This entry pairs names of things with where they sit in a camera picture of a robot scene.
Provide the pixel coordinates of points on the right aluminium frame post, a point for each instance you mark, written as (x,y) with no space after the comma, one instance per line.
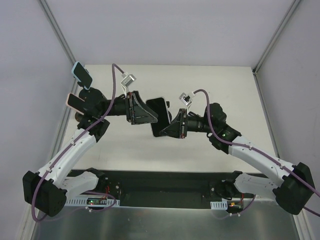
(277,34)

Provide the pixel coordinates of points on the left aluminium frame post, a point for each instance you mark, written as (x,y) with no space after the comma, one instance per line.
(57,30)

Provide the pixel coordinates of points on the right white cable duct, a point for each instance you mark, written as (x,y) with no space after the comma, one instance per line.
(219,205)

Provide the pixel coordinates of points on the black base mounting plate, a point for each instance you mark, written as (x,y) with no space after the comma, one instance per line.
(176,190)

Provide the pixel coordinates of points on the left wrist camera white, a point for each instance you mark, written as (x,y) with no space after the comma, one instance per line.
(127,80)

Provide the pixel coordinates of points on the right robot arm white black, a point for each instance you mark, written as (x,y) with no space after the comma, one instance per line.
(290,185)

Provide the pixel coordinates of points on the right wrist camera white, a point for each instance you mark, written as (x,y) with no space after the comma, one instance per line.
(187,99)

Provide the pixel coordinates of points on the green case phone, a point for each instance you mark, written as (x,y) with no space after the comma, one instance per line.
(160,107)

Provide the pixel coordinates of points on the black tall corner phone stand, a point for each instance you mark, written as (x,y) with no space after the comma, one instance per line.
(168,110)

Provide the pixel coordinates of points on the light blue case phone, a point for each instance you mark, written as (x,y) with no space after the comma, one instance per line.
(81,75)

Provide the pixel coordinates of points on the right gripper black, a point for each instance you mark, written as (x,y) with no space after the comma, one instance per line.
(183,123)

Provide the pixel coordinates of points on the black stand with brown base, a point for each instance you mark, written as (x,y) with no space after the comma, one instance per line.
(78,117)

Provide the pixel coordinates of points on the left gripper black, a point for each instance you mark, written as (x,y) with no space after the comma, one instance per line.
(129,107)

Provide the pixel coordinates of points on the black round base phone stand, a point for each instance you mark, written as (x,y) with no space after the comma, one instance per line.
(84,93)

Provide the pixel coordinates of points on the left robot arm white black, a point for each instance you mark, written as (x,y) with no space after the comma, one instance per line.
(49,188)

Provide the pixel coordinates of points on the left white cable duct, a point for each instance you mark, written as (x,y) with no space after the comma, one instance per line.
(82,201)

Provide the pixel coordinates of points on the pink case phone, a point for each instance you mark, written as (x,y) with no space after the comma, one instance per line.
(76,103)

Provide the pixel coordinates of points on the white cable duct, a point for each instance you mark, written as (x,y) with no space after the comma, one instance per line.
(82,201)
(219,205)

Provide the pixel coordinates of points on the aluminium frame post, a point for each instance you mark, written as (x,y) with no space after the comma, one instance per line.
(57,30)
(277,34)

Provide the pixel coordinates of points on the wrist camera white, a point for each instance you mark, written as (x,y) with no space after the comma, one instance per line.
(187,99)
(127,80)

